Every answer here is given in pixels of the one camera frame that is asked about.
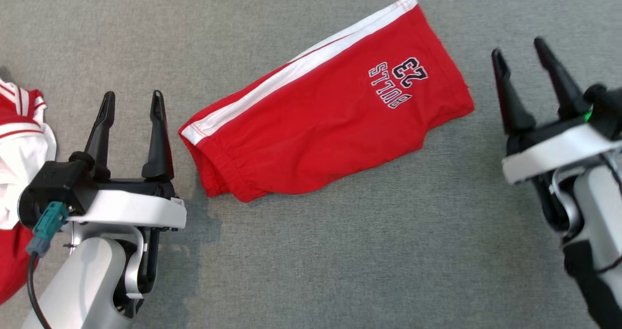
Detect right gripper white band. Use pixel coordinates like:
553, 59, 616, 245
491, 36, 622, 233

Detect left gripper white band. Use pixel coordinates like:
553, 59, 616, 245
66, 90, 188, 296

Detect red shirt with white sleeves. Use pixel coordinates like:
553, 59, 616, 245
0, 79, 58, 304

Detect red shorts with white stripes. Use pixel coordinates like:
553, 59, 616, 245
178, 0, 475, 203

